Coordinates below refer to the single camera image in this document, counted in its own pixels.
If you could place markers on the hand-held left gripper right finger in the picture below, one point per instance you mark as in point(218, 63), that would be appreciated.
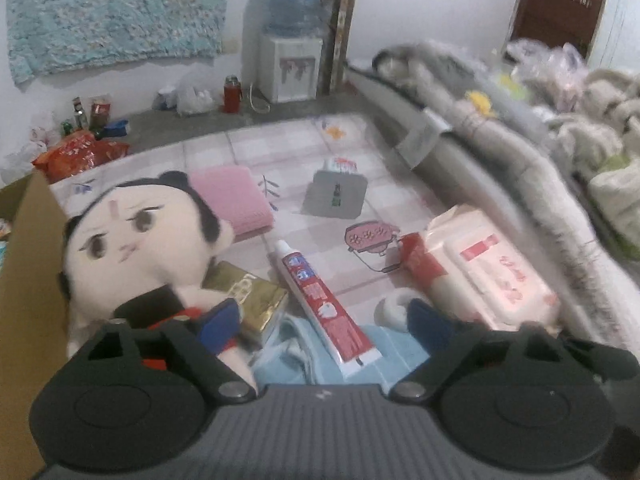
point(426, 322)

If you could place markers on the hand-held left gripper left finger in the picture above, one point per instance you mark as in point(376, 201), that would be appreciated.
point(220, 325)

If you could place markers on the doll plush with red dress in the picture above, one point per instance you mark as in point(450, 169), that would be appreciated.
point(130, 240)

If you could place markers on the pale blue square packet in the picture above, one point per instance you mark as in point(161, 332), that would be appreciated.
point(330, 195)

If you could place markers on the brown cardboard box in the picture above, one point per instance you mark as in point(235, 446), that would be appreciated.
point(30, 335)

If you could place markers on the small white roll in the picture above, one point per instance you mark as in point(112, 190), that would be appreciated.
point(392, 307)

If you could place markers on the gold foil packet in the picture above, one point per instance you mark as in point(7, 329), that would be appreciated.
point(250, 292)

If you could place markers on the pink wet wipes pack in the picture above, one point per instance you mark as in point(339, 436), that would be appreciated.
point(485, 270)

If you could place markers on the light blue towel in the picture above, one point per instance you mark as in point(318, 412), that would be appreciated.
point(295, 360)

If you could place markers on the red white toothpaste tube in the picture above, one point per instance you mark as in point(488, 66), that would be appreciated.
point(320, 300)

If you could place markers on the pink folded cloth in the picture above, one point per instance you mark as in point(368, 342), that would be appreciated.
point(230, 200)

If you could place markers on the green white cloth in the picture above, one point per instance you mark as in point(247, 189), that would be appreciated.
point(617, 200)

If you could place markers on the small white red packet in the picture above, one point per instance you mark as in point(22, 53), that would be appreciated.
point(340, 164)

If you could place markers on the pink checked printed bedsheet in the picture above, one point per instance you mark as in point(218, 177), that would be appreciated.
point(300, 145)

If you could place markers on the red snack bag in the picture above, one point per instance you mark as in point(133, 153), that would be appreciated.
point(75, 157)

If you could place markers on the small blue box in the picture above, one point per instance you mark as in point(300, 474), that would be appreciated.
point(116, 129)

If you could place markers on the clear plastic bag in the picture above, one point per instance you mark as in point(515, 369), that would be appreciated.
point(195, 100)

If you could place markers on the red thermos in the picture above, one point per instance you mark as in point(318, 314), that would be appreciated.
point(232, 97)

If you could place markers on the red labelled jar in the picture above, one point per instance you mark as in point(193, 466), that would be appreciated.
point(100, 112)

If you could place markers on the small green bottle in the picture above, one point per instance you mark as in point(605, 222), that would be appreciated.
point(67, 128)

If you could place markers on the cream fluffy blanket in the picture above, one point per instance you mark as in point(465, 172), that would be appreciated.
point(600, 110)

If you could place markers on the bottle with metal cap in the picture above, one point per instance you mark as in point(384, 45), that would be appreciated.
point(77, 112)

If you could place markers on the grey blanket yellow patches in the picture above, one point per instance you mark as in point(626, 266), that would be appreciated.
point(450, 67)

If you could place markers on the white plastic bag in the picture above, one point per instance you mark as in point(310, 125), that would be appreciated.
point(22, 150)

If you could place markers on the white water dispenser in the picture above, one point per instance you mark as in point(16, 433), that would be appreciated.
point(290, 67)

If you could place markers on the crinkled clear plastic bags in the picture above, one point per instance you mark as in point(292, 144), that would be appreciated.
point(545, 60)

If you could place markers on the patterned wrapped board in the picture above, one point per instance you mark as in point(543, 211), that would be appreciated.
point(340, 25)

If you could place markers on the turquoise floral cloth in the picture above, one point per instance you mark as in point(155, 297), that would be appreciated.
point(115, 15)

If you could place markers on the brown wooden door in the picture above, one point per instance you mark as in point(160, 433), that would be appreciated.
point(560, 5)

